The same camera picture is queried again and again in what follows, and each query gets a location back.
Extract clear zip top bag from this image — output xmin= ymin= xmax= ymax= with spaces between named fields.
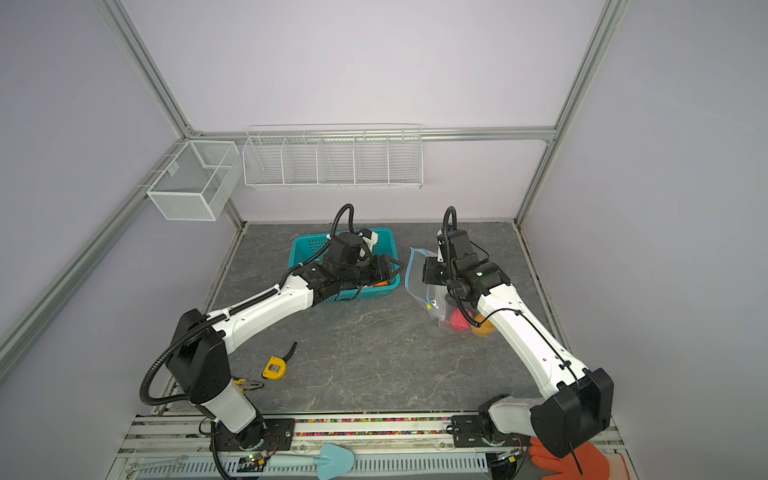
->
xmin=405 ymin=248 xmax=480 ymax=336

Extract pink dragon fruit toy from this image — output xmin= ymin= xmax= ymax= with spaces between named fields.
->
xmin=449 ymin=309 xmax=471 ymax=332

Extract white wire wall rack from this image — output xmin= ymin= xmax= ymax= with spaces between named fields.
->
xmin=242 ymin=123 xmax=424 ymax=189

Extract teal silicone spatula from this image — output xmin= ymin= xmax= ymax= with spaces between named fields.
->
xmin=267 ymin=443 xmax=355 ymax=480

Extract silver wrench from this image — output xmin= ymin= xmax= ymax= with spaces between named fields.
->
xmin=124 ymin=455 xmax=189 ymax=479

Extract white mesh wall box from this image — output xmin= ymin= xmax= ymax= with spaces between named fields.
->
xmin=147 ymin=140 xmax=242 ymax=221

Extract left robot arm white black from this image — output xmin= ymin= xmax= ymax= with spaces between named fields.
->
xmin=139 ymin=203 xmax=404 ymax=449

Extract yellow handled pliers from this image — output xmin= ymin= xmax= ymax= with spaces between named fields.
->
xmin=233 ymin=378 xmax=264 ymax=392

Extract orange gloved hand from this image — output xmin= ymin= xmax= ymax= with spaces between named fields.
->
xmin=528 ymin=438 xmax=610 ymax=480

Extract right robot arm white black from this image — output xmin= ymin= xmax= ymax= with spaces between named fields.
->
xmin=422 ymin=207 xmax=614 ymax=458

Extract yellow tape measure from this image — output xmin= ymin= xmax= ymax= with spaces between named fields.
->
xmin=262 ymin=342 xmax=298 ymax=381

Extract teal plastic basket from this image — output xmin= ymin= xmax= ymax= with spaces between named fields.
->
xmin=289 ymin=227 xmax=401 ymax=303

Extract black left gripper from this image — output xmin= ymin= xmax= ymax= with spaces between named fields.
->
xmin=340 ymin=253 xmax=405 ymax=286

